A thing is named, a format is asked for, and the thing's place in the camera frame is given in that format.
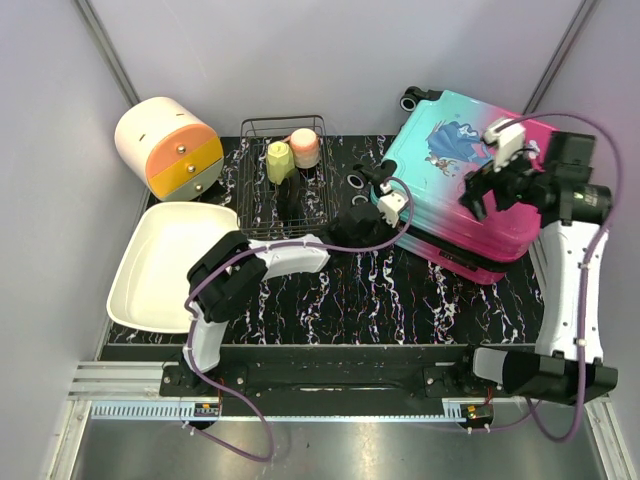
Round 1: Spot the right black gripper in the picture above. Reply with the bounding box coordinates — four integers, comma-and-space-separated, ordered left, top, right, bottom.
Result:
457, 140, 551, 222

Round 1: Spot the pink ribbed cup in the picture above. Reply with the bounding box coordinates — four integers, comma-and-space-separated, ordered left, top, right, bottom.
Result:
289, 128, 320, 169

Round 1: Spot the white rectangular tray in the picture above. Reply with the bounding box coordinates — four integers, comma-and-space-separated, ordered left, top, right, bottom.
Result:
106, 202, 238, 334

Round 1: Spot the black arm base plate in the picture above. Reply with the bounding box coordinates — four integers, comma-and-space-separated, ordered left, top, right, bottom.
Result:
159, 343, 516, 399

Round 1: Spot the aluminium frame rail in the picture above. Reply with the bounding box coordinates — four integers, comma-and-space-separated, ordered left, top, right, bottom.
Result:
68, 360, 613, 420

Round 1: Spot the black object in basket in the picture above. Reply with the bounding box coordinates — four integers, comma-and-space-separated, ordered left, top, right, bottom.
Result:
276, 169, 301, 222

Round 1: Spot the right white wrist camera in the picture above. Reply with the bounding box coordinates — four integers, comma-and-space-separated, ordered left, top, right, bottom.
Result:
482, 117, 526, 173

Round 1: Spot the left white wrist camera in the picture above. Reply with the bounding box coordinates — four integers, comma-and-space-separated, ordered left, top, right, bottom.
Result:
377, 182, 409, 227

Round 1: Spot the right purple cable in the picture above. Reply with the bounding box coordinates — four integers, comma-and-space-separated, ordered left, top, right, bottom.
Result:
424, 111, 625, 444

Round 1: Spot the yellow faceted cup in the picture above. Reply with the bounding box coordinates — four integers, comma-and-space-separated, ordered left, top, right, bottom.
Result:
266, 141, 295, 185

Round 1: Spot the black marble pattern mat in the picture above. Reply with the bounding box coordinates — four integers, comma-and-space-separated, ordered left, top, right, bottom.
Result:
99, 135, 545, 347

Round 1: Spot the black wire basket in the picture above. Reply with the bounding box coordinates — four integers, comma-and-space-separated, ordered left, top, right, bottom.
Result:
236, 114, 338, 240

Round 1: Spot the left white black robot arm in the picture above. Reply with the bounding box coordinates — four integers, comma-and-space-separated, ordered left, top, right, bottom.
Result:
180, 199, 408, 396

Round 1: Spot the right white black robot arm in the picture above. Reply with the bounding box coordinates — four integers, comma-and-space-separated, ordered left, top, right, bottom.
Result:
453, 131, 618, 405

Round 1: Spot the pink teal cartoon suitcase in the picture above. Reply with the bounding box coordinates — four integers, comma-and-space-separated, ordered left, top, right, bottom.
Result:
346, 85, 561, 286

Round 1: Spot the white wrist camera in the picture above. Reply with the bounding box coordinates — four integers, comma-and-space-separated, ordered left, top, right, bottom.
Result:
377, 182, 409, 227
482, 117, 526, 173

